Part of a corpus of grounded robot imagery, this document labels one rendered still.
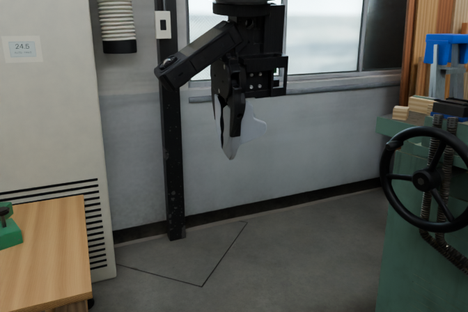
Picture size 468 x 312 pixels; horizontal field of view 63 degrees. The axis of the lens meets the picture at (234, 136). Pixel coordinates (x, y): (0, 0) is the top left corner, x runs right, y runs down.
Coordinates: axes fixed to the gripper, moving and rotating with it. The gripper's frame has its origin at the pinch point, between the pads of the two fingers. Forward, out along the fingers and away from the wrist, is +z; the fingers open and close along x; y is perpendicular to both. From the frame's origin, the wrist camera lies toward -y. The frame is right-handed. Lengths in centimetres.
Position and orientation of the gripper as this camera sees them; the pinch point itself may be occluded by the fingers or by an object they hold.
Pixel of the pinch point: (225, 151)
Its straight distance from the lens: 54.0
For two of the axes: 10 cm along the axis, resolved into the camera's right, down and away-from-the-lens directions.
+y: 9.3, -1.5, 3.4
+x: -3.7, -3.9, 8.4
